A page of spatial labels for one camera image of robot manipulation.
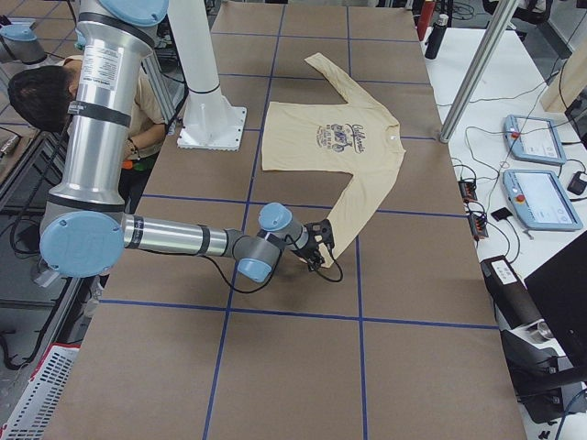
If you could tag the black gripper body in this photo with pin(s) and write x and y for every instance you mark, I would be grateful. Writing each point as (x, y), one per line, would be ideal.
(308, 251)

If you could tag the beige long-sleeve graphic shirt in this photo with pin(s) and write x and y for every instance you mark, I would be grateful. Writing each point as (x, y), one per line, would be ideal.
(360, 137)

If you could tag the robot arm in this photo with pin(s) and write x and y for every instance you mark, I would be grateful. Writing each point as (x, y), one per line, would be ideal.
(85, 228)
(19, 43)

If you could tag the brown paper table cover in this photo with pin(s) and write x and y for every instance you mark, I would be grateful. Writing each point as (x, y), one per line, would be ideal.
(404, 347)

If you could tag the black power strip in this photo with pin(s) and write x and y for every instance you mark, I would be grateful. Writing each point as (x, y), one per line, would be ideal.
(475, 212)

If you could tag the near teach pendant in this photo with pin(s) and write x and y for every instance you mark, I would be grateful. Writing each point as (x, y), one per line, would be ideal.
(539, 201)

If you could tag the teach pendant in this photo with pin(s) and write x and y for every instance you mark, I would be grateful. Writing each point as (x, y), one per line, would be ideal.
(533, 139)
(539, 201)

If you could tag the black insulated water bottle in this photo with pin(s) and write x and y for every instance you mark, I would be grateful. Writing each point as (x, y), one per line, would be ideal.
(436, 36)

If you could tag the far teach pendant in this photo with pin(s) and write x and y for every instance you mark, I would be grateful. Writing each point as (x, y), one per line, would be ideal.
(533, 139)

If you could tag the black machine with label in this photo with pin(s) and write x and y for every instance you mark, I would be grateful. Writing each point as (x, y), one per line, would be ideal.
(545, 381)

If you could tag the person in beige shirt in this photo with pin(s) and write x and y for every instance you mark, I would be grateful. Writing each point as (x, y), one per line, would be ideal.
(42, 97)

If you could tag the white plastic crate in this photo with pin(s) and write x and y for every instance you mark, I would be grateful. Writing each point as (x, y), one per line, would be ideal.
(32, 413)

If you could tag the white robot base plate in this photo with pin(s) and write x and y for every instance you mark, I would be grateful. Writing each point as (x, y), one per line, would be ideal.
(210, 121)

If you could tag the aluminium frame post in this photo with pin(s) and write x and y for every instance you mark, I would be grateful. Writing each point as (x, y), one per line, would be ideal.
(489, 42)

